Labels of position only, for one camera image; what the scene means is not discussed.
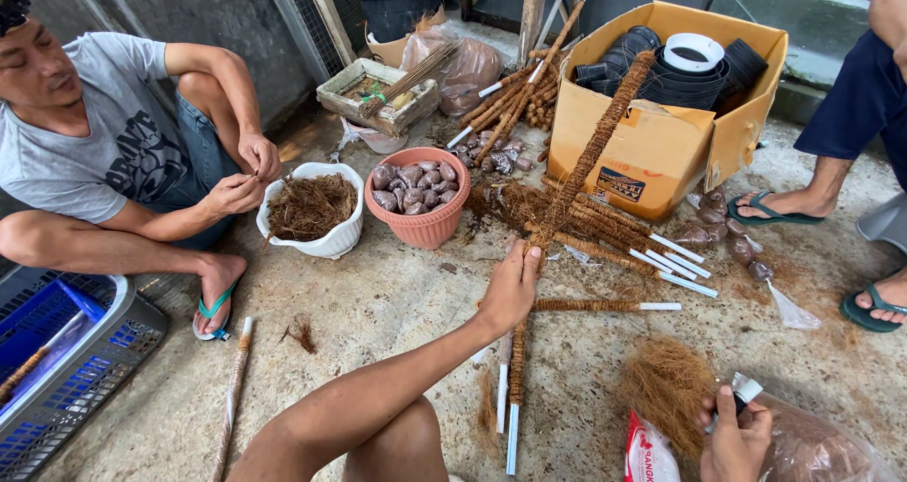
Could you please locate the person's left hand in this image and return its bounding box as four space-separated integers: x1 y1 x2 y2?
478 240 544 336

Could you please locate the person's right hand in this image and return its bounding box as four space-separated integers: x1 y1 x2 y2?
698 386 775 482

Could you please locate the small white and black bottle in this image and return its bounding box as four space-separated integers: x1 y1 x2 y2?
705 372 765 433

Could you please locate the long coir-wrapped pole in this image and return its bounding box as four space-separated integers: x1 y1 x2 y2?
524 50 658 256

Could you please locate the heap of loose coir fibre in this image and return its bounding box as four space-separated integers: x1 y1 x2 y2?
616 336 718 462

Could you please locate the pile of coir poles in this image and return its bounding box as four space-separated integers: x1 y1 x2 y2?
468 173 720 299
446 0 592 167

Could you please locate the coir pole with white pipe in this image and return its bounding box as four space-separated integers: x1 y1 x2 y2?
211 317 255 482
506 320 530 476
531 298 683 313
495 329 513 435
0 346 51 406

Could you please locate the red and white plastic bag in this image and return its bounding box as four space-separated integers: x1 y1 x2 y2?
625 410 683 482

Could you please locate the heap of brown soil packets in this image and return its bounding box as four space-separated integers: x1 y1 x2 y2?
673 184 775 283
371 159 460 216
453 131 534 177

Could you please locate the empty clear plastic bag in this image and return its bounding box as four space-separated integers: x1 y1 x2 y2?
765 280 823 331

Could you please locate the large clear bag of soil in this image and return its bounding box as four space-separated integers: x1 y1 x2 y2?
751 390 901 482

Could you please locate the terracotta plastic pot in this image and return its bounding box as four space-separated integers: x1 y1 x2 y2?
364 147 471 250

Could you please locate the large cardboard box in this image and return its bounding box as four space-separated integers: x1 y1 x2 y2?
546 0 789 224

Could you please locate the thin coir fibre strand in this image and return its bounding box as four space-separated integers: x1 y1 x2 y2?
473 369 500 456

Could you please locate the dark green flip-flop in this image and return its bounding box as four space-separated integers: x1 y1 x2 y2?
839 284 907 334
727 190 826 226

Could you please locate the white ribbed plastic pot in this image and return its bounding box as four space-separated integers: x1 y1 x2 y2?
256 162 365 259

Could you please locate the clear bag of brown husk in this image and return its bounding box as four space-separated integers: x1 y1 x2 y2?
400 25 505 118

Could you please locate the stick broom bundle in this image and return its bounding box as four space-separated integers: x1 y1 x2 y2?
358 39 462 119

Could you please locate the brown coir fibre filling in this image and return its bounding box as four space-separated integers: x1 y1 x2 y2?
265 173 359 243

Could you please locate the person's leg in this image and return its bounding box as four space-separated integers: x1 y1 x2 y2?
340 396 452 482

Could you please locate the stack of black plastic pots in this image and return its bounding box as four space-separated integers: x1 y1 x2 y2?
575 26 770 112

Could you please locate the small coir fibre tuft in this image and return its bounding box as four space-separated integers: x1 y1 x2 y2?
280 318 317 355

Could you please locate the grey plastic stool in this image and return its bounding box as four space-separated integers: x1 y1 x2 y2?
856 191 907 256

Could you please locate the wooden stool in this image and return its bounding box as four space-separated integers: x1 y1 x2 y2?
461 0 589 66

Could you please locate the weathered wooden crate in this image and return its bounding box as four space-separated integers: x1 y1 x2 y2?
317 58 440 139

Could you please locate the black plastic bucket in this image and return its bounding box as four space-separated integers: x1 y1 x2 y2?
354 0 446 43

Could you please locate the green and white flip-flop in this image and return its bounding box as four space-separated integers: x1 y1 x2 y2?
193 282 239 343

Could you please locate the grey and blue plastic basket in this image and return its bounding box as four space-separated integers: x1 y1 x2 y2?
0 266 170 482

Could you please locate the wire mesh panel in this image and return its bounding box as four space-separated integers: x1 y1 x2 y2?
258 0 398 86

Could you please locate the black head-mounted camera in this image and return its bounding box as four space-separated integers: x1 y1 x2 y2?
0 0 38 38

